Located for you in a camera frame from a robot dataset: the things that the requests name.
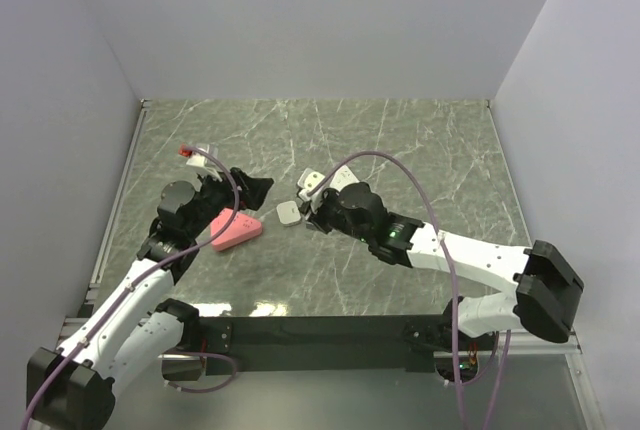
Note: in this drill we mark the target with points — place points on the white triangular power strip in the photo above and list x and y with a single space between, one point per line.
343 177

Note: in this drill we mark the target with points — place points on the aluminium rail frame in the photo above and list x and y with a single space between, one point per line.
105 246

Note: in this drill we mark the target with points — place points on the black base beam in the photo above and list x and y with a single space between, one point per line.
268 344

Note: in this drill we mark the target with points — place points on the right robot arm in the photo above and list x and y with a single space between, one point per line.
535 288

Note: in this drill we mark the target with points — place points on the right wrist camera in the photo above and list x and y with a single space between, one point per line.
312 181

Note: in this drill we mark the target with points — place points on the white square plug adapter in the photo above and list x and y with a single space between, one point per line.
288 213

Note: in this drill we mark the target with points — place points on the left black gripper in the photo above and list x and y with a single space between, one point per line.
252 190

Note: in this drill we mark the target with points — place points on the pink triangular power strip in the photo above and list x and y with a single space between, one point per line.
242 229

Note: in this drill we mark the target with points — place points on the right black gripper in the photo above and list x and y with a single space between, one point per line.
316 217

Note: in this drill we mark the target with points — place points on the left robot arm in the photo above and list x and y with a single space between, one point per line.
76 385

